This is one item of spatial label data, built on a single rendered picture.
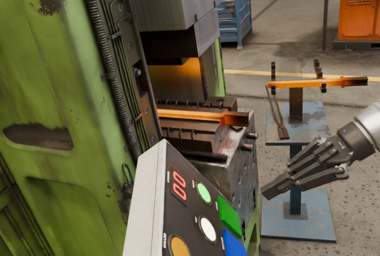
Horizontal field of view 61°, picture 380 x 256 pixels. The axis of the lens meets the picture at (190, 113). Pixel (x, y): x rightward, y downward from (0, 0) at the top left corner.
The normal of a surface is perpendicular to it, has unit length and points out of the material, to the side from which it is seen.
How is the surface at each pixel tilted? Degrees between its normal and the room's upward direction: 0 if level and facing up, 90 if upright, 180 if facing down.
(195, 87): 90
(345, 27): 90
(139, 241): 30
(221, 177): 90
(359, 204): 0
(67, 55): 89
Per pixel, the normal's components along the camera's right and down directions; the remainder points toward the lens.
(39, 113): -0.38, 0.48
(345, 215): -0.15, -0.86
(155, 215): -0.62, -0.67
